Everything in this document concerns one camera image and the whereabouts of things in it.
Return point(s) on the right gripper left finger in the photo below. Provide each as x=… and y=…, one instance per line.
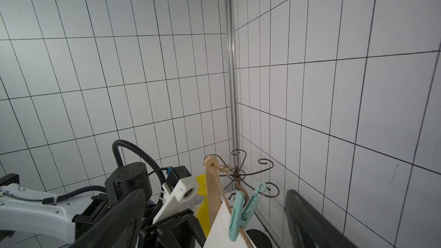
x=120, y=228

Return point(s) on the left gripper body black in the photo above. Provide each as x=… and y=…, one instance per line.
x=181, y=230

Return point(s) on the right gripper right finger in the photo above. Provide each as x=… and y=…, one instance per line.
x=310, y=229

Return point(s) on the white postcard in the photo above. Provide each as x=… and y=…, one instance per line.
x=219, y=233

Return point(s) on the green clothespin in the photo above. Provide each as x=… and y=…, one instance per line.
x=242, y=213

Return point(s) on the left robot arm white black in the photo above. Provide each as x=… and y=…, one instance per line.
x=70, y=216

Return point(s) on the yellow plastic wine glass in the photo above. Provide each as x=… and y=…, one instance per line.
x=202, y=213

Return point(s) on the wooden clothesline rack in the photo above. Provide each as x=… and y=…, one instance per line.
x=215, y=193

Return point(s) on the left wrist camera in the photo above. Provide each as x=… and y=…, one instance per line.
x=179, y=188

